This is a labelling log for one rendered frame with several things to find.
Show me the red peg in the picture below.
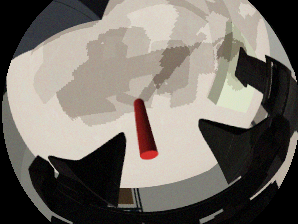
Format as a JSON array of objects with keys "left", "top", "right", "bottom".
[{"left": 134, "top": 97, "right": 158, "bottom": 160}]

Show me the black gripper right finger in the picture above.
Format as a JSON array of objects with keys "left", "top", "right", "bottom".
[{"left": 198, "top": 116, "right": 271, "bottom": 184}]

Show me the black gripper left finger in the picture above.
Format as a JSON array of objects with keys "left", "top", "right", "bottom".
[{"left": 48, "top": 132, "right": 126, "bottom": 208}]

